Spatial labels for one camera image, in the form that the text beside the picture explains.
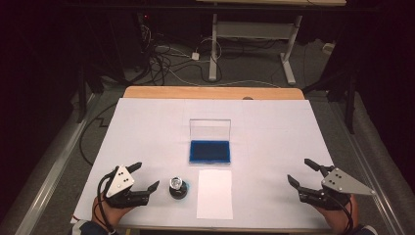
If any wooden table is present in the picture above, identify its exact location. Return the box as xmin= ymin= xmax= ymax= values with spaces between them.
xmin=122 ymin=85 xmax=306 ymax=101

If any black stand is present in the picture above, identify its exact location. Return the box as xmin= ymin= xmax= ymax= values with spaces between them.
xmin=302 ymin=70 xmax=357 ymax=135
xmin=75 ymin=65 xmax=106 ymax=124

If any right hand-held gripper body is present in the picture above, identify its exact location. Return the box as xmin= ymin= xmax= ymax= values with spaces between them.
xmin=297 ymin=165 xmax=376 ymax=211

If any black floor cable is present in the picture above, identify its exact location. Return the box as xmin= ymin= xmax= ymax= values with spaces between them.
xmin=78 ymin=102 xmax=118 ymax=166

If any metal floor rail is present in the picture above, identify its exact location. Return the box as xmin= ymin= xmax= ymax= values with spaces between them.
xmin=332 ymin=101 xmax=406 ymax=235
xmin=14 ymin=92 xmax=102 ymax=235

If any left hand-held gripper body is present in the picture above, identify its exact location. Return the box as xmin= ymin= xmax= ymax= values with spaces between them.
xmin=104 ymin=164 xmax=151 ymax=210

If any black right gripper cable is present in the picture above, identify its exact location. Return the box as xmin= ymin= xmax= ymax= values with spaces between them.
xmin=329 ymin=192 xmax=356 ymax=235

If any white metal desk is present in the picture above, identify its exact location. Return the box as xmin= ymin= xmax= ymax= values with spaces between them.
xmin=195 ymin=0 xmax=347 ymax=86

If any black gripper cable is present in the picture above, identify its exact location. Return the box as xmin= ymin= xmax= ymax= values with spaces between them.
xmin=96 ymin=171 xmax=115 ymax=235
xmin=329 ymin=192 xmax=356 ymax=235

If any person's right hand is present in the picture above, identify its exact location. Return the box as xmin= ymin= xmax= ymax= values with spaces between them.
xmin=313 ymin=195 xmax=359 ymax=234

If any white power strip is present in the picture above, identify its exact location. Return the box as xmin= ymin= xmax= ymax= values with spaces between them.
xmin=322 ymin=42 xmax=337 ymax=56

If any white floor cable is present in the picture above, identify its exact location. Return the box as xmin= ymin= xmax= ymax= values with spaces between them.
xmin=162 ymin=45 xmax=282 ymax=89

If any black stamp with clear knob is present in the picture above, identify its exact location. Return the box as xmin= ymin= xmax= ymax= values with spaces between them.
xmin=168 ymin=176 xmax=190 ymax=201

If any blue ink pad clear lid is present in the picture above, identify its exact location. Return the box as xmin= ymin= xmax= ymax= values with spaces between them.
xmin=188 ymin=117 xmax=233 ymax=165

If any person's left hand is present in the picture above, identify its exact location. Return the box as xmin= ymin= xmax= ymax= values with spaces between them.
xmin=92 ymin=193 xmax=139 ymax=231

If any tangle of black floor cables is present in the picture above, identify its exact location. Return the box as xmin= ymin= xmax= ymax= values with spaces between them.
xmin=136 ymin=23 xmax=223 ymax=86

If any white paper sheet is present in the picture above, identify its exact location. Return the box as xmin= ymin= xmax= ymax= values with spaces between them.
xmin=196 ymin=168 xmax=234 ymax=220

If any large white table cover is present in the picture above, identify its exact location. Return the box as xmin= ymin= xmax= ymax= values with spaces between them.
xmin=69 ymin=97 xmax=356 ymax=231

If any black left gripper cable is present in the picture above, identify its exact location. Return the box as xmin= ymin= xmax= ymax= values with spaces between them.
xmin=96 ymin=171 xmax=115 ymax=235

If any black round stamp cap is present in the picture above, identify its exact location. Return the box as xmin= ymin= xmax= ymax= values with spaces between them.
xmin=169 ymin=190 xmax=190 ymax=201

